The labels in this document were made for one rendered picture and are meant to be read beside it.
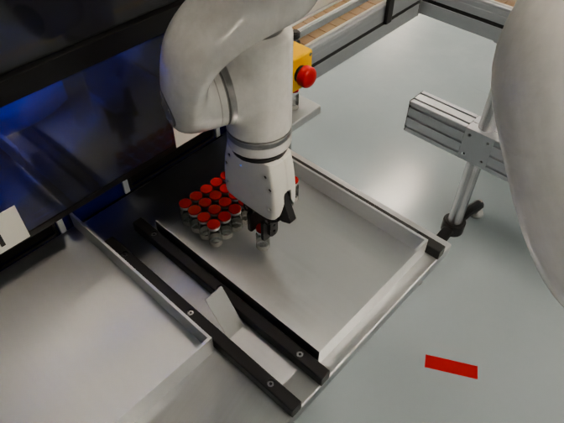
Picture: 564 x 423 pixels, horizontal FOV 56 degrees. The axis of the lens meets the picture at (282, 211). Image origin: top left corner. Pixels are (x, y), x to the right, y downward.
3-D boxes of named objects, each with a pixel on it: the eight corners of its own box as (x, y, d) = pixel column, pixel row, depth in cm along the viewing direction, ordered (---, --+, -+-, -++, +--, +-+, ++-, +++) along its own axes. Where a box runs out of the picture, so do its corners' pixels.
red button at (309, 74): (289, 85, 100) (289, 66, 98) (303, 76, 102) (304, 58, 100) (305, 93, 99) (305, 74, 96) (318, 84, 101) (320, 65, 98)
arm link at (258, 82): (235, 154, 63) (303, 132, 66) (227, 53, 54) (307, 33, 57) (209, 116, 69) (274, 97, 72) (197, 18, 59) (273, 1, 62)
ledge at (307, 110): (232, 112, 114) (231, 105, 112) (273, 87, 120) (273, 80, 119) (279, 140, 107) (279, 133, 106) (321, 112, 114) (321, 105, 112)
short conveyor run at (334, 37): (245, 130, 112) (241, 64, 101) (196, 101, 120) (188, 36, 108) (422, 18, 147) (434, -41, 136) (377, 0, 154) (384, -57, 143)
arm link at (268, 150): (209, 122, 68) (211, 141, 70) (259, 154, 64) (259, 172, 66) (256, 95, 72) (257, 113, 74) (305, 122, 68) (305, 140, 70)
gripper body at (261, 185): (211, 133, 70) (218, 194, 78) (267, 168, 65) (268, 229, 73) (252, 107, 74) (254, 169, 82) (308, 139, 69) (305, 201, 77)
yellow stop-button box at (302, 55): (259, 83, 104) (258, 49, 99) (284, 69, 107) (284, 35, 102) (288, 98, 100) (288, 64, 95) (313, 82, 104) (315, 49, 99)
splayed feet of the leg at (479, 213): (399, 279, 190) (406, 253, 180) (469, 205, 215) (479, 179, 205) (419, 291, 186) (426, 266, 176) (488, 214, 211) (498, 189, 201)
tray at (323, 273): (159, 235, 87) (154, 220, 85) (268, 159, 100) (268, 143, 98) (318, 365, 71) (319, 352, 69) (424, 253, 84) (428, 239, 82)
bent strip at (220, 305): (208, 322, 76) (204, 299, 72) (224, 309, 77) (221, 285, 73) (281, 386, 69) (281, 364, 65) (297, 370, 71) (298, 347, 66)
